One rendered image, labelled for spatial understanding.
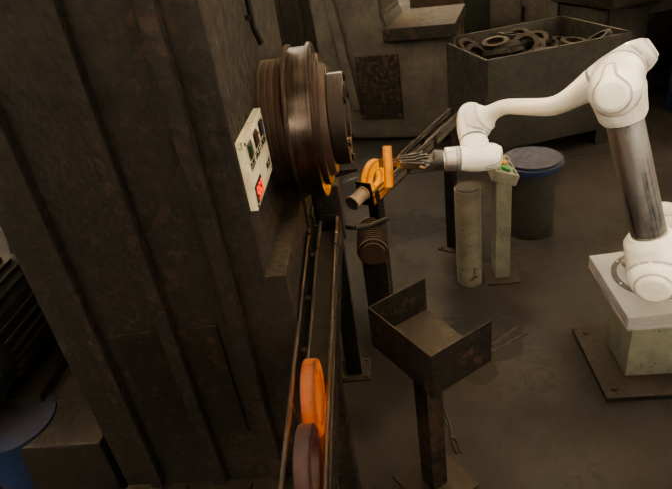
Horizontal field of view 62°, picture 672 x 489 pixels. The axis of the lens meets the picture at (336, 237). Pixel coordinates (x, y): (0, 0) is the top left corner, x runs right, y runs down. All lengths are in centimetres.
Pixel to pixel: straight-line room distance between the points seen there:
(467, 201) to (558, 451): 109
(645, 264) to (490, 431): 79
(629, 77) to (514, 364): 123
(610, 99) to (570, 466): 117
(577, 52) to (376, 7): 142
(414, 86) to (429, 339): 308
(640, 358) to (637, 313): 33
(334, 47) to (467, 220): 230
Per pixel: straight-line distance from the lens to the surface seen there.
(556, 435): 222
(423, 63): 442
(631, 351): 236
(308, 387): 132
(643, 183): 186
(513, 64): 389
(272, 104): 162
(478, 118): 217
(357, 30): 447
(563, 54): 406
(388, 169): 205
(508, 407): 228
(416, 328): 166
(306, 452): 122
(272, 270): 151
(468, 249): 272
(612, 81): 169
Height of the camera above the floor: 167
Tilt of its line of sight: 30 degrees down
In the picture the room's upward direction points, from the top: 9 degrees counter-clockwise
